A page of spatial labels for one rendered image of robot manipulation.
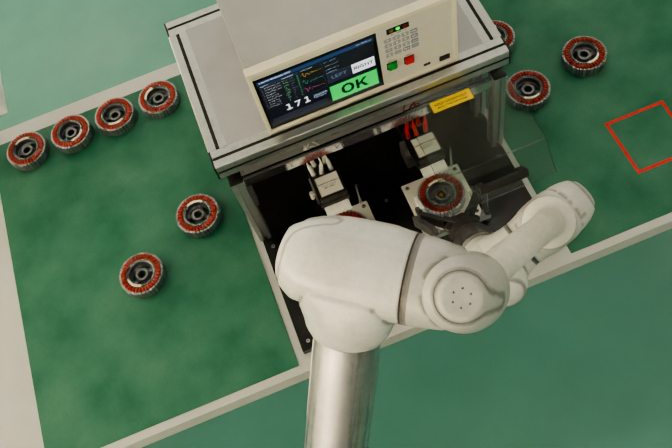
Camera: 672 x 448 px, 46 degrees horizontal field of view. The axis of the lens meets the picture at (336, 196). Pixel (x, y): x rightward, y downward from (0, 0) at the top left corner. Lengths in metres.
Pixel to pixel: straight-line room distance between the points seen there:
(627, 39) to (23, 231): 1.67
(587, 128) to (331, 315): 1.15
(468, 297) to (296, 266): 0.24
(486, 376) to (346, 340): 1.50
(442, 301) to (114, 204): 1.32
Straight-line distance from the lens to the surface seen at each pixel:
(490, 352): 2.63
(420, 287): 1.06
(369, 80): 1.69
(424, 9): 1.59
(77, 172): 2.29
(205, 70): 1.86
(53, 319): 2.12
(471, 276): 1.03
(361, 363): 1.18
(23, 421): 2.07
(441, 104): 1.76
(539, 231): 1.46
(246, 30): 1.62
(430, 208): 1.90
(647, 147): 2.10
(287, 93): 1.62
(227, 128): 1.75
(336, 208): 1.86
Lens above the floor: 2.51
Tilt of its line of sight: 60 degrees down
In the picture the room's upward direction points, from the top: 18 degrees counter-clockwise
